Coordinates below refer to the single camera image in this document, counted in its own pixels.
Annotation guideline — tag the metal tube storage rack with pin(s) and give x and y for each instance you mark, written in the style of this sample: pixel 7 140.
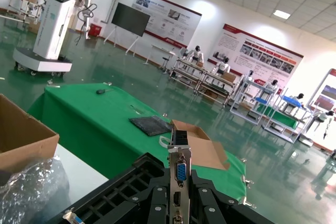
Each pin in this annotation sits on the metal tube storage rack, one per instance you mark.
pixel 15 11

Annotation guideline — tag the clear tape roll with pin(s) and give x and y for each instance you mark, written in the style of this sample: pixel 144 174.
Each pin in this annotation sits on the clear tape roll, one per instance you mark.
pixel 164 141

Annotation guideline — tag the ceiling light panel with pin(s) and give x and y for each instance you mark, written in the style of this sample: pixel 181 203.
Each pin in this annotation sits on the ceiling light panel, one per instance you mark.
pixel 281 14

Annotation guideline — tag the pile of empty antistatic bags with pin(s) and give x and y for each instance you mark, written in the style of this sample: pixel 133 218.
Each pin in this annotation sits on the pile of empty antistatic bags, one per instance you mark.
pixel 34 213

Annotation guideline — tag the black display on stand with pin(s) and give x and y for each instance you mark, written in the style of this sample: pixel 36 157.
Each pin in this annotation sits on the black display on stand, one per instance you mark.
pixel 130 19

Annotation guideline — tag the white frame rack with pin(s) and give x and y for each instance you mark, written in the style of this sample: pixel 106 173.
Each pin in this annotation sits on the white frame rack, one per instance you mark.
pixel 262 100
pixel 291 100

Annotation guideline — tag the black slotted container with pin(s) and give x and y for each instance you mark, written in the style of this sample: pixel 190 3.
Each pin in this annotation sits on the black slotted container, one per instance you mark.
pixel 118 195

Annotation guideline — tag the small open cardboard box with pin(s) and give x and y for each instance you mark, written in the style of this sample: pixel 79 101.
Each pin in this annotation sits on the small open cardboard box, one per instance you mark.
pixel 204 153

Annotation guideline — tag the red floor cabinet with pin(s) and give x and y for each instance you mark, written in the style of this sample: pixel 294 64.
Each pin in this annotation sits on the red floor cabinet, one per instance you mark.
pixel 95 30

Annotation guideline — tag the graphics card with silver bracket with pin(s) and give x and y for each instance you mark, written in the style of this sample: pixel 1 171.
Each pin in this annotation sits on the graphics card with silver bracket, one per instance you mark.
pixel 72 217
pixel 181 171

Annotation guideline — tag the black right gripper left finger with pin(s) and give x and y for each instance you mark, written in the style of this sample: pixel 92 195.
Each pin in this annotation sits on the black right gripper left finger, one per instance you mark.
pixel 157 208

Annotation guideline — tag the black stool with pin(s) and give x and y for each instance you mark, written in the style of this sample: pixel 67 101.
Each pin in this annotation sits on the black stool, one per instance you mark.
pixel 165 60

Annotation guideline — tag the white black humanoid robot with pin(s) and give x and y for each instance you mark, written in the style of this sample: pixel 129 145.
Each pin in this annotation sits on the white black humanoid robot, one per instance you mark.
pixel 273 85
pixel 250 77
pixel 299 99
pixel 195 54
pixel 321 116
pixel 223 68

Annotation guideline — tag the metal frame workbench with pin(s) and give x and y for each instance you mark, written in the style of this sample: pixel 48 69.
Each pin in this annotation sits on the metal frame workbench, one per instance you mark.
pixel 218 87
pixel 189 72

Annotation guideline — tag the black textured pad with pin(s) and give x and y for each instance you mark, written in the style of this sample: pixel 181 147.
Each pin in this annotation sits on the black textured pad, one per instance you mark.
pixel 151 125

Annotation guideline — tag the white mobile robot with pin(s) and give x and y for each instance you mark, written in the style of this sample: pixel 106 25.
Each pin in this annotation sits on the white mobile robot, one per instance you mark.
pixel 52 24

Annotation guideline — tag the green tablecloth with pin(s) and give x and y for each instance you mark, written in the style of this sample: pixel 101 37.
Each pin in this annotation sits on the green tablecloth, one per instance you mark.
pixel 92 119

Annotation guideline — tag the grey wall pipe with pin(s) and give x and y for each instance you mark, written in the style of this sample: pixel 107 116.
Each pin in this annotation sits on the grey wall pipe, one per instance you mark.
pixel 114 9

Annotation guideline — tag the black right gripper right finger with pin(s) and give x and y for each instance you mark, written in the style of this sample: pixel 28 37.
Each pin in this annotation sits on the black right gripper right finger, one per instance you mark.
pixel 210 208

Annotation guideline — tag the white red wall poster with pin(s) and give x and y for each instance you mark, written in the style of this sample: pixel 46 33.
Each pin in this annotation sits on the white red wall poster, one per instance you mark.
pixel 326 95
pixel 236 43
pixel 170 16

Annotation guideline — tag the large open cardboard box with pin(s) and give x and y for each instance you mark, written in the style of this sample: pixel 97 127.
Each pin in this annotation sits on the large open cardboard box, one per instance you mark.
pixel 21 140

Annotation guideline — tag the white side table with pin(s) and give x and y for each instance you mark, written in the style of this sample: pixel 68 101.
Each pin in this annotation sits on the white side table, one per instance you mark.
pixel 162 48

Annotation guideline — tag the small thin metal tool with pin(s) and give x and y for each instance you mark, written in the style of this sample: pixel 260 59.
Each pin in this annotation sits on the small thin metal tool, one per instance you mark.
pixel 136 109

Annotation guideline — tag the cardboard box on workbench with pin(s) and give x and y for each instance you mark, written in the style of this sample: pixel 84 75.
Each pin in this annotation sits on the cardboard box on workbench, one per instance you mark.
pixel 228 77
pixel 200 64

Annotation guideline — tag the translucent antistatic bag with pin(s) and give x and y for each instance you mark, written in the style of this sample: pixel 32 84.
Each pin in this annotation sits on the translucent antistatic bag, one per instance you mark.
pixel 39 179

